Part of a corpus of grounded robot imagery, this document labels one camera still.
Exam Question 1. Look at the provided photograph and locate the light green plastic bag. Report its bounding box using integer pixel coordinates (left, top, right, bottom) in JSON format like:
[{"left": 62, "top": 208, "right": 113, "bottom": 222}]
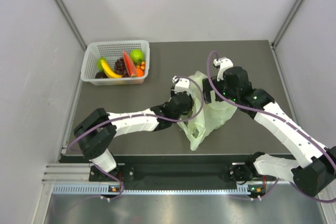
[{"left": 177, "top": 71, "right": 237, "bottom": 151}]

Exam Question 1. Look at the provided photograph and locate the orange fruit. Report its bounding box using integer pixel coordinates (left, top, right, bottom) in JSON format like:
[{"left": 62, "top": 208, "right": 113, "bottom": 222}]
[{"left": 136, "top": 68, "right": 144, "bottom": 77}]

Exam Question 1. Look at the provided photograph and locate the red watermelon slice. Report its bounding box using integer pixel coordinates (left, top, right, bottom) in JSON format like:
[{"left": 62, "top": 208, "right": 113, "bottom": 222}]
[{"left": 122, "top": 51, "right": 137, "bottom": 77}]

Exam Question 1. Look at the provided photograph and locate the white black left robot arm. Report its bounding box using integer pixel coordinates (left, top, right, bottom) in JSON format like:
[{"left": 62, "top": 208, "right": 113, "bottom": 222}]
[{"left": 73, "top": 92, "right": 194, "bottom": 180}]

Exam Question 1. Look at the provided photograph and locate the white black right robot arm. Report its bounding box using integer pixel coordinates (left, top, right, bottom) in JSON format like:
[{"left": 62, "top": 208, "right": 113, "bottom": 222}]
[{"left": 202, "top": 67, "right": 335, "bottom": 197}]

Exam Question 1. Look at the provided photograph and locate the small orange berry cluster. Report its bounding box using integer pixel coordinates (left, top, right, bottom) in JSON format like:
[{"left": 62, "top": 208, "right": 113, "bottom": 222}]
[{"left": 136, "top": 61, "right": 145, "bottom": 71}]

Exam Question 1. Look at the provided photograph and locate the green apple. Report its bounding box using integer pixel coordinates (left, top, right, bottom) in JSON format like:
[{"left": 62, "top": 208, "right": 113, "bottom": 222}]
[{"left": 130, "top": 49, "right": 144, "bottom": 65}]

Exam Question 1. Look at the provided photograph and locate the dark purple grape bunch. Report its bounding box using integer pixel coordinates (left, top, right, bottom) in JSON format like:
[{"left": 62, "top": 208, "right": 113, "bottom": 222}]
[{"left": 114, "top": 57, "right": 129, "bottom": 78}]

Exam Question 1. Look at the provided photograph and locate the yellow banana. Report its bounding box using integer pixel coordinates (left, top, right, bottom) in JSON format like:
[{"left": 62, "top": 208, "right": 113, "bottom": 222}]
[{"left": 104, "top": 64, "right": 122, "bottom": 79}]

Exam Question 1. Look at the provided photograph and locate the dark purple plum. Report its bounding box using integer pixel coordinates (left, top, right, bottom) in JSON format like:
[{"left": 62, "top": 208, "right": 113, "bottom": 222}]
[{"left": 95, "top": 71, "right": 108, "bottom": 79}]

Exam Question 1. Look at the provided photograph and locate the white perforated plastic basket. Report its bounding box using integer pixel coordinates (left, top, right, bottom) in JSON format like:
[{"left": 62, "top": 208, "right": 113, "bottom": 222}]
[{"left": 80, "top": 40, "right": 150, "bottom": 86}]

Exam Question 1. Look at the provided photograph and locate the light green starfruit slice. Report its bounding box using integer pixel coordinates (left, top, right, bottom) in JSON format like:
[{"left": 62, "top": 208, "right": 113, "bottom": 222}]
[{"left": 97, "top": 57, "right": 108, "bottom": 71}]

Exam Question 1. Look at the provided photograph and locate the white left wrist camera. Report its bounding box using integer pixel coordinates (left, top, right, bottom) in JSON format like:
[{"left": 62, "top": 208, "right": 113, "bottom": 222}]
[{"left": 172, "top": 76, "right": 190, "bottom": 94}]

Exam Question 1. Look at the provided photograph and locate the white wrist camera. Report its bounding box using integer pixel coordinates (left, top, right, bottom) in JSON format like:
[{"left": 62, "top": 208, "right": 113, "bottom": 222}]
[
  {"left": 213, "top": 57, "right": 233, "bottom": 81},
  {"left": 172, "top": 76, "right": 190, "bottom": 94}
]

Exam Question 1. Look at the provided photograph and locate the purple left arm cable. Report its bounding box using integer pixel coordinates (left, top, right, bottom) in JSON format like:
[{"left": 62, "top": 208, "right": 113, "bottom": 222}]
[{"left": 67, "top": 76, "right": 205, "bottom": 200}]

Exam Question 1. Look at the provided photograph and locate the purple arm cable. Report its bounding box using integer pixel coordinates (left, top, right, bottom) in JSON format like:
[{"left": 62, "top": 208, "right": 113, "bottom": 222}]
[
  {"left": 67, "top": 76, "right": 205, "bottom": 200},
  {"left": 206, "top": 50, "right": 336, "bottom": 204}
]

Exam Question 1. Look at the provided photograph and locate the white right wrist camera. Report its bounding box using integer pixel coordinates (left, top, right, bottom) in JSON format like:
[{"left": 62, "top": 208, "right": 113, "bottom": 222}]
[{"left": 213, "top": 57, "right": 233, "bottom": 81}]

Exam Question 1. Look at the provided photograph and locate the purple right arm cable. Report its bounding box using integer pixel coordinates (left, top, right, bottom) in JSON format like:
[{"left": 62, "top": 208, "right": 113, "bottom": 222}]
[{"left": 206, "top": 50, "right": 336, "bottom": 204}]

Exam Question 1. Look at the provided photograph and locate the grey slotted cable duct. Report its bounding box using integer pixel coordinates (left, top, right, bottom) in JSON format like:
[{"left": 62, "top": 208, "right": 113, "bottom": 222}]
[{"left": 52, "top": 184, "right": 262, "bottom": 195}]

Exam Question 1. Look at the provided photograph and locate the aluminium frame rail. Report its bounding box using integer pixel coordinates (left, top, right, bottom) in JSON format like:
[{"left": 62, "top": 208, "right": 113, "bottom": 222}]
[{"left": 42, "top": 163, "right": 90, "bottom": 184}]

